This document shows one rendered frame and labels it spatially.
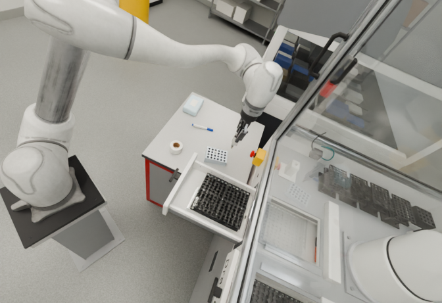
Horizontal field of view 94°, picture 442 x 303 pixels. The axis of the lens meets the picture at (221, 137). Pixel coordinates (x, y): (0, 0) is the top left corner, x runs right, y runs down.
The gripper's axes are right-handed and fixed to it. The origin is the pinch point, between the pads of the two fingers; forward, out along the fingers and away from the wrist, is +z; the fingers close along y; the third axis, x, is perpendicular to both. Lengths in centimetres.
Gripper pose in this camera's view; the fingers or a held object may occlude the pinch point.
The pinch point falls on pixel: (236, 139)
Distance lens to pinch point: 101.8
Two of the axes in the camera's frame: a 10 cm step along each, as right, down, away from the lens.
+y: -0.9, 7.6, -6.4
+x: 9.6, 2.3, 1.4
